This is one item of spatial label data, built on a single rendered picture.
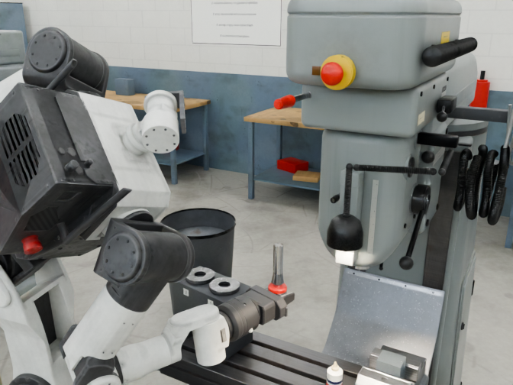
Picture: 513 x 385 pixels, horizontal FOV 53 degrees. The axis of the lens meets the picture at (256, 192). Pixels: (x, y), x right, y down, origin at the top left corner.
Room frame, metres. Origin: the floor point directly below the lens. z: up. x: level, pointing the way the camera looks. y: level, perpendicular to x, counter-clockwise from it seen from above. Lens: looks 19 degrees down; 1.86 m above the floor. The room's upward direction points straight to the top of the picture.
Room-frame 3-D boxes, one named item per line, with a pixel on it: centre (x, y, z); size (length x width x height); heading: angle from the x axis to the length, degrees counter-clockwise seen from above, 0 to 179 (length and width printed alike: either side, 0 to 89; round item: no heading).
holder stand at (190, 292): (1.38, 0.13, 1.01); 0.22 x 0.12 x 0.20; 51
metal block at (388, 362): (1.09, -0.34, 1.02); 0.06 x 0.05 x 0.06; 60
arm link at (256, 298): (1.09, 0.01, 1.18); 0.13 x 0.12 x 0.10; 45
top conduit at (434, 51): (1.09, -0.40, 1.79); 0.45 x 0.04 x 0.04; 151
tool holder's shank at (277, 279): (1.15, -0.05, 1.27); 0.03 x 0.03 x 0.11
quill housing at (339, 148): (1.14, -0.26, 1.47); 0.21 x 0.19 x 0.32; 61
